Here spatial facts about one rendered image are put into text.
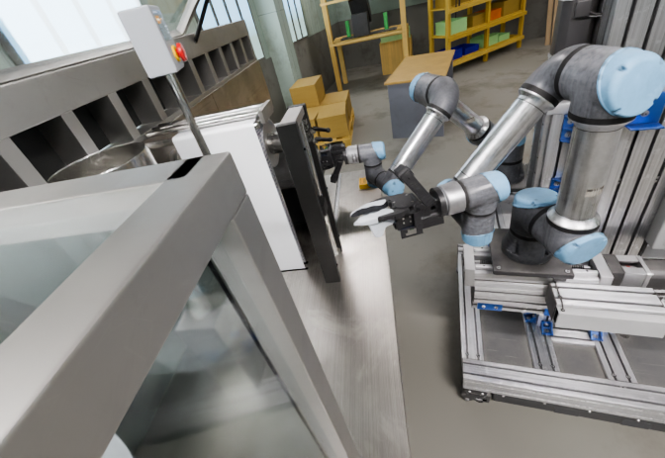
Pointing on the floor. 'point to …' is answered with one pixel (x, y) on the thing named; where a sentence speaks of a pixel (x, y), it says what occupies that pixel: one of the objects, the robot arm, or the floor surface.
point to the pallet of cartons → (326, 109)
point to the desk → (443, 61)
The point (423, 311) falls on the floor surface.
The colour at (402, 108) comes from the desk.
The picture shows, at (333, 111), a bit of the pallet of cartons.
